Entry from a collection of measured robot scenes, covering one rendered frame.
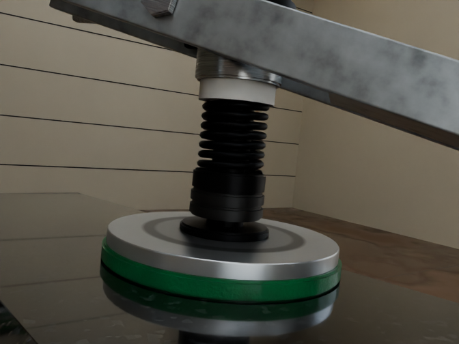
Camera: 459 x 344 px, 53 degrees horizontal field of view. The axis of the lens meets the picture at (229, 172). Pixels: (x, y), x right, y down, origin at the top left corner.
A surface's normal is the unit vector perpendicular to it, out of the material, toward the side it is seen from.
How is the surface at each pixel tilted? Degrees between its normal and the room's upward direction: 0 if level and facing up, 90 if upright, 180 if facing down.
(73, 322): 0
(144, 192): 90
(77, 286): 0
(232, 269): 90
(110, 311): 0
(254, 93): 90
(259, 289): 90
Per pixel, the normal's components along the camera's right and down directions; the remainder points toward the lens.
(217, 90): -0.51, 0.01
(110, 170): 0.59, 0.11
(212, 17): -0.24, 0.04
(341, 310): 0.09, -0.99
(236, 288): 0.08, 0.07
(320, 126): -0.80, -0.04
